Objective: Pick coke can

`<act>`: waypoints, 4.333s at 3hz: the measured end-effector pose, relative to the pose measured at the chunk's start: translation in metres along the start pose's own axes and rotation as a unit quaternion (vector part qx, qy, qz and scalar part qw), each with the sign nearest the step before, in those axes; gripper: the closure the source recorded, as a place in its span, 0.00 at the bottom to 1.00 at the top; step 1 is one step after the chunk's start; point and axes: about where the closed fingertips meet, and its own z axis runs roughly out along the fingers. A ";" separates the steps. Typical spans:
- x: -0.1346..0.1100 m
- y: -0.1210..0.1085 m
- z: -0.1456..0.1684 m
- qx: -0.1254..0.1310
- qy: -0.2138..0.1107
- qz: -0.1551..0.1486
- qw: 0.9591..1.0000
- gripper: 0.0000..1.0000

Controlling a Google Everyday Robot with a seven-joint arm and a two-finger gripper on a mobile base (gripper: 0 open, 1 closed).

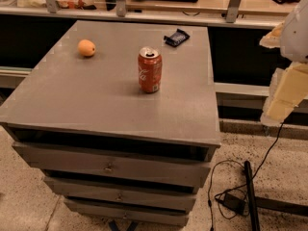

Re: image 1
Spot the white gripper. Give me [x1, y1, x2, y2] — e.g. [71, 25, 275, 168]
[259, 0, 308, 126]

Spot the red coke can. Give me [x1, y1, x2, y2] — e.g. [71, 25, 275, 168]
[138, 46, 163, 93]

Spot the dark blue snack wrapper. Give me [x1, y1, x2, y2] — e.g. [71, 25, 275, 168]
[164, 29, 190, 47]

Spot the black power adapter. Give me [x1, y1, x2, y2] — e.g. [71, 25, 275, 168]
[222, 193, 245, 215]

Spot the top grey drawer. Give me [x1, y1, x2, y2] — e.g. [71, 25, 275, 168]
[13, 142, 210, 188]

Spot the grey drawer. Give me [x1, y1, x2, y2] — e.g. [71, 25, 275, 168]
[64, 198, 189, 226]
[13, 142, 210, 188]
[44, 176, 196, 213]

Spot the black floor bar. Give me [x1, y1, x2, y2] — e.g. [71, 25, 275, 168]
[244, 161, 261, 231]

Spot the grey drawer cabinet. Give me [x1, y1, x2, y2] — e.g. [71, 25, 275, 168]
[0, 21, 220, 215]

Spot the orange fruit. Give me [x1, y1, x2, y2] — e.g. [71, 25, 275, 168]
[78, 39, 95, 57]

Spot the bottom grey drawer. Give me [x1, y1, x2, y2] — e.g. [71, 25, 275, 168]
[64, 198, 189, 226]

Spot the middle grey drawer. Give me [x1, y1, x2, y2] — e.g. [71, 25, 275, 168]
[44, 176, 196, 213]

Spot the metal railing frame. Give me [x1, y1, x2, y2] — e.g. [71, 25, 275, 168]
[0, 0, 308, 31]

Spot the black power cable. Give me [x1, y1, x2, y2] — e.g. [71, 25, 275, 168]
[207, 122, 285, 231]

